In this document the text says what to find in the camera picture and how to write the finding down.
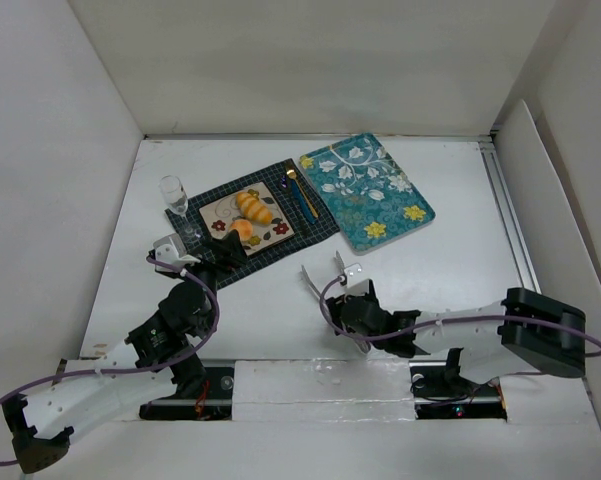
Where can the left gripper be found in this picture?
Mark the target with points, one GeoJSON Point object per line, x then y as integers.
{"type": "Point", "coordinates": [210, 255]}

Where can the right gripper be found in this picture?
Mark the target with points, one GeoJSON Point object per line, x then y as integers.
{"type": "Point", "coordinates": [345, 310]}

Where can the round orange bread roll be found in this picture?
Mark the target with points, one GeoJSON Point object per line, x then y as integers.
{"type": "Point", "coordinates": [244, 229]}

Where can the metal tongs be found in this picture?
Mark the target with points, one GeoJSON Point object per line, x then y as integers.
{"type": "Point", "coordinates": [363, 347]}

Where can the striped orange bread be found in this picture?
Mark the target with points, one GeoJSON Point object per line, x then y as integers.
{"type": "Point", "coordinates": [253, 209]}

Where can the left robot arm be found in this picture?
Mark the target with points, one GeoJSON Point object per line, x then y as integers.
{"type": "Point", "coordinates": [155, 360]}

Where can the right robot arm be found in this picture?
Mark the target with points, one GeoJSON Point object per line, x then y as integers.
{"type": "Point", "coordinates": [523, 331]}

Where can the square floral ceramic plate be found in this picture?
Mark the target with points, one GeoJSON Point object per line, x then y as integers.
{"type": "Point", "coordinates": [220, 214]}

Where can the clear wine glass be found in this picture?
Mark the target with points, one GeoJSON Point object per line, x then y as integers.
{"type": "Point", "coordinates": [177, 202]}

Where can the dark checked placemat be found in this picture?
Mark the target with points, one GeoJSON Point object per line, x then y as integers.
{"type": "Point", "coordinates": [307, 235]}

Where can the dark metallic spoon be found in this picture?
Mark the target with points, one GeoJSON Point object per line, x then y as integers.
{"type": "Point", "coordinates": [285, 184]}

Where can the blue knife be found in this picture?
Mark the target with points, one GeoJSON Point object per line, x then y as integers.
{"type": "Point", "coordinates": [304, 207]}

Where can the teal floral tray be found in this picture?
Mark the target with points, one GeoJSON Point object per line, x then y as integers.
{"type": "Point", "coordinates": [368, 194]}

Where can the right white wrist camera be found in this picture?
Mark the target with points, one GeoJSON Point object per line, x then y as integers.
{"type": "Point", "coordinates": [356, 282]}

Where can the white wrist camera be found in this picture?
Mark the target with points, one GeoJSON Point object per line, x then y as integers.
{"type": "Point", "coordinates": [356, 282]}
{"type": "Point", "coordinates": [171, 251]}

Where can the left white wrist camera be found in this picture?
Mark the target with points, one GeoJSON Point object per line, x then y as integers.
{"type": "Point", "coordinates": [171, 251]}

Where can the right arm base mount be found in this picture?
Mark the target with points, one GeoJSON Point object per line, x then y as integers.
{"type": "Point", "coordinates": [441, 395]}

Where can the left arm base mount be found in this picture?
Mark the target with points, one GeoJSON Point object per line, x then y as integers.
{"type": "Point", "coordinates": [212, 401]}

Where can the aluminium frame rail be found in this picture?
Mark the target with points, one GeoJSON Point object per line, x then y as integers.
{"type": "Point", "coordinates": [517, 245]}

